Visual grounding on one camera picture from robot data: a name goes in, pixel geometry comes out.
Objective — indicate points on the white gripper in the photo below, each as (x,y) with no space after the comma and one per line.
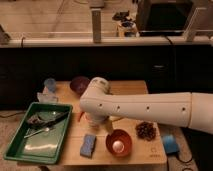
(96,120)

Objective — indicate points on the blue sponge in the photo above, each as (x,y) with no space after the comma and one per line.
(88,145)

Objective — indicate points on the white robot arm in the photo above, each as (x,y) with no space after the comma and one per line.
(191,110)

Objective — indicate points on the green plastic tray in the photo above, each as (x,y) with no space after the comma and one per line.
(40,145)

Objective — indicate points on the orange bowl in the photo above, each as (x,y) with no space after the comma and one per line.
(123,136)

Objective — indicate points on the white egg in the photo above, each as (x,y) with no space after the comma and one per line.
(118,146)

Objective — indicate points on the wooden board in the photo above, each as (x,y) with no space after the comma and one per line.
(142,152)

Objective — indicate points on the orange carrot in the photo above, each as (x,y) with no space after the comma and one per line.
(80,116)

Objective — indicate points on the bunch of dark grapes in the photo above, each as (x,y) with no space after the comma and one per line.
(146,131)

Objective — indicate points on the purple bowl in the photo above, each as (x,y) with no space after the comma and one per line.
(79,84)

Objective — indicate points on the clear plastic bag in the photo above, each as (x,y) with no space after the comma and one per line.
(47,98)

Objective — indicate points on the silver fork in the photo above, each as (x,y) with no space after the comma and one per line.
(37,132)

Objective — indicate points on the blue tape roll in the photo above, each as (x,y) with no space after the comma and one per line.
(170,145)

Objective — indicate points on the blue plastic cup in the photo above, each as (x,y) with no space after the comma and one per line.
(50,84)

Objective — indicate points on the crumpled foil wrapper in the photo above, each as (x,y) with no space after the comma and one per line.
(35,120)

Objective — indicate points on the black monitor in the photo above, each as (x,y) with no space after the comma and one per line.
(162,15)

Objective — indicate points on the black handled knife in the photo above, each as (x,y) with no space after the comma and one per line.
(50,121)

